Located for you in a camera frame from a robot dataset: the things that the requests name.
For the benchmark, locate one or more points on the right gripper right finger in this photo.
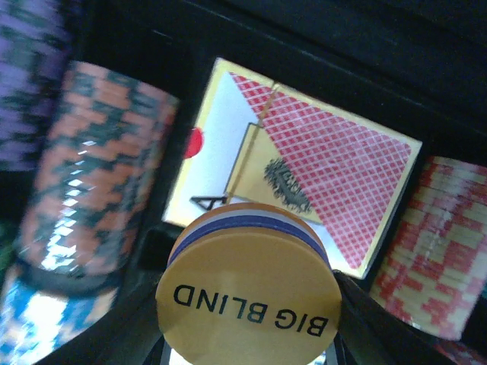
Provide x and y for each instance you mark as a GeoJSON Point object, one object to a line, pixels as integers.
{"type": "Point", "coordinates": [373, 336]}

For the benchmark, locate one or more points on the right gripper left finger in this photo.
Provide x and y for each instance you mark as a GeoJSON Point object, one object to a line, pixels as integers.
{"type": "Point", "coordinates": [127, 334]}

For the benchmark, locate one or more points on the blue playing card deck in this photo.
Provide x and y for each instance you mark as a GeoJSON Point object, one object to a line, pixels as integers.
{"type": "Point", "coordinates": [34, 322]}

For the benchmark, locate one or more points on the yellow dealer button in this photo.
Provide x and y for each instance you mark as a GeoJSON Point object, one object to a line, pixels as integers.
{"type": "Point", "coordinates": [248, 283]}

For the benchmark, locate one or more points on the red playing card deck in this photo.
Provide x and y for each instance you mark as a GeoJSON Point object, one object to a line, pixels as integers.
{"type": "Point", "coordinates": [256, 140]}

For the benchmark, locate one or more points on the black poker set case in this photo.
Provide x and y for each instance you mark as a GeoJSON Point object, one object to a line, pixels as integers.
{"type": "Point", "coordinates": [416, 67]}

